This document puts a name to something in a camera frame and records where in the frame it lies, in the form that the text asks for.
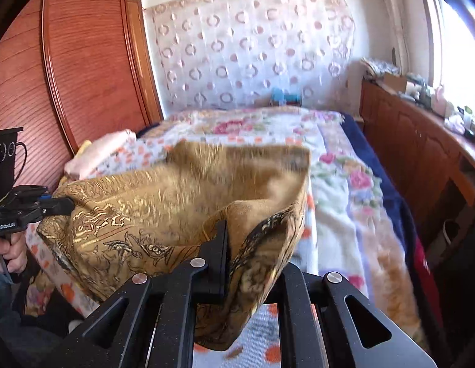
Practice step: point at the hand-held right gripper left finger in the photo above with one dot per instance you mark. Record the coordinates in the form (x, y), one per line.
(218, 260)

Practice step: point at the person's leg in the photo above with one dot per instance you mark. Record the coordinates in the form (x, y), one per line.
(19, 333)

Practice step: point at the floral blanket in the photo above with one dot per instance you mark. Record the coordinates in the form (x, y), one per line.
(337, 191)

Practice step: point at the gold patterned cloth garment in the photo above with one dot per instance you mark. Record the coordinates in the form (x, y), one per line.
(145, 214)

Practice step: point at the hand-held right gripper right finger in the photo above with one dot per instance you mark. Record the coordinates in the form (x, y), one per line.
(295, 295)

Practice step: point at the small blue object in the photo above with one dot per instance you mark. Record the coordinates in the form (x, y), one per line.
(285, 96)

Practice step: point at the navy blue blanket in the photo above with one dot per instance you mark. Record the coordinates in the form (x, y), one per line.
(379, 168)

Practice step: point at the white orange-dotted cloth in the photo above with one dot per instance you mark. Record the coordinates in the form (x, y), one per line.
(260, 349)

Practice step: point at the wooden headboard panel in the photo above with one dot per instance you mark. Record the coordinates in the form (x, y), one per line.
(88, 57)

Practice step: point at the bright window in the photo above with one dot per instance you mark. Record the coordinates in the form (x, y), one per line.
(459, 46)

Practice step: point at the pale pink folded cloth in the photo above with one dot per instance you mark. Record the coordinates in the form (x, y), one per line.
(103, 153)

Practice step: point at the person's left hand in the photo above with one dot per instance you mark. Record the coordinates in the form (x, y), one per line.
(15, 253)

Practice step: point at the brown wooden cabinet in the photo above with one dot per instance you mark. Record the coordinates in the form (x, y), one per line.
(406, 138)

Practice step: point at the red cloth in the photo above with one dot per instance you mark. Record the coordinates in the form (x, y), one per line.
(429, 280)

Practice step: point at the clutter of small items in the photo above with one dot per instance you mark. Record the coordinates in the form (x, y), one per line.
(421, 92)

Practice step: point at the white circle-patterned curtain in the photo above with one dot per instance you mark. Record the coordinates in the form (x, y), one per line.
(245, 46)

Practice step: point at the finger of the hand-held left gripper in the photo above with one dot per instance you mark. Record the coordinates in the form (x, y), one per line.
(59, 206)

